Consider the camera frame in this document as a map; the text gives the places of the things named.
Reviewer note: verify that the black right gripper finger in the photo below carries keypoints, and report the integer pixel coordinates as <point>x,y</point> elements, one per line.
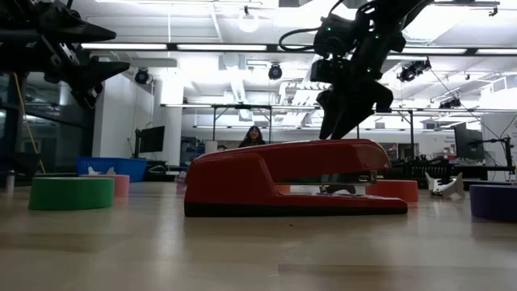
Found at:
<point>359,109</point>
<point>328,117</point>

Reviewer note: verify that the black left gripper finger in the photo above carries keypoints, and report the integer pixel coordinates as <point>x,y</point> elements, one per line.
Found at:
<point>101,72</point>
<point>85,33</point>

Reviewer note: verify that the orange tape roll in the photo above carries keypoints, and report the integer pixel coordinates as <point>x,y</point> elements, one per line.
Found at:
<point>283,188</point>

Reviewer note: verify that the red stapler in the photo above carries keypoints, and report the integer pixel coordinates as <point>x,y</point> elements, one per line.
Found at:
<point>242,182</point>

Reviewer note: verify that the pink tape roll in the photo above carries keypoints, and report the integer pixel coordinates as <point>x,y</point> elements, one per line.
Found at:
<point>122,186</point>

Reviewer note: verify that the green tape roll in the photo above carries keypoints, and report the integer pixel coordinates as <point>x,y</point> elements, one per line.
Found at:
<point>70,194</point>

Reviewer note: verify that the purple tape roll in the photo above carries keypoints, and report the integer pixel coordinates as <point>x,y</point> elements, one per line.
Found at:
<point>494,202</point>

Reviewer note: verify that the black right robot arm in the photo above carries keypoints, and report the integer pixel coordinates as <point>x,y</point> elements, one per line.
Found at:
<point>396,16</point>

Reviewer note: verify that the black ceiling spotlight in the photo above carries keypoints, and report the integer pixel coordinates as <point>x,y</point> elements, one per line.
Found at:
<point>141,77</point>
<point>450,103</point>
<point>275,72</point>
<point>412,70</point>

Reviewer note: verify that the person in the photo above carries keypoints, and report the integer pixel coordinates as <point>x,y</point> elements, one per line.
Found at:
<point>252,137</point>

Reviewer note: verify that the black computer monitor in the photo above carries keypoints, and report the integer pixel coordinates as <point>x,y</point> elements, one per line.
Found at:
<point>151,139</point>
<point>468,141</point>

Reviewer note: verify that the black plastic basket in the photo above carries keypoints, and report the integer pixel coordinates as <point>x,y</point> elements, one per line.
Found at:
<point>420,174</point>

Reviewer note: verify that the blue plastic bin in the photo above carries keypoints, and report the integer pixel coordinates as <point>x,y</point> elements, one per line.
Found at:
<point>129,167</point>

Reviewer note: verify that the long ceiling light bar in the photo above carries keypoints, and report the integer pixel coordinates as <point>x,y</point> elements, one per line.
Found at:
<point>222,47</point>

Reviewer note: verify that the white round ceiling fixture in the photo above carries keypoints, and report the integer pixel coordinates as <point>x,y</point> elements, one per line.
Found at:
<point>248,22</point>

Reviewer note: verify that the white bottle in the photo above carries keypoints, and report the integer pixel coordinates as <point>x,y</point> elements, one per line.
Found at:
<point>10,182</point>

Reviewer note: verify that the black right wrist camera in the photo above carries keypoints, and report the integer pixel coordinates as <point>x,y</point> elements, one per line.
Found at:
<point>335,36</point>

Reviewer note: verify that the black metal gantry frame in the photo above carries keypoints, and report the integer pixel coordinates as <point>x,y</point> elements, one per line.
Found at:
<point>411,129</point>
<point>270,121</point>

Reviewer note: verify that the black aluminium table frame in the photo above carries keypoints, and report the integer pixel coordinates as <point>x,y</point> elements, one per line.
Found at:
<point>493,181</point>

